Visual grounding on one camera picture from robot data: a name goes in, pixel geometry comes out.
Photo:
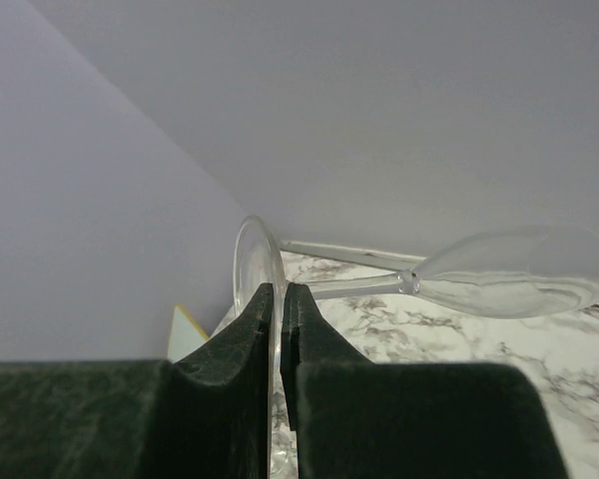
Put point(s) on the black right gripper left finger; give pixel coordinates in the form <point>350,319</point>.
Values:
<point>205,416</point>

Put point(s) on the yellow framed whiteboard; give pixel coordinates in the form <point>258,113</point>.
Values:
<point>186,335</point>

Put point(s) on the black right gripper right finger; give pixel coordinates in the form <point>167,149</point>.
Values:
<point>355,418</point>

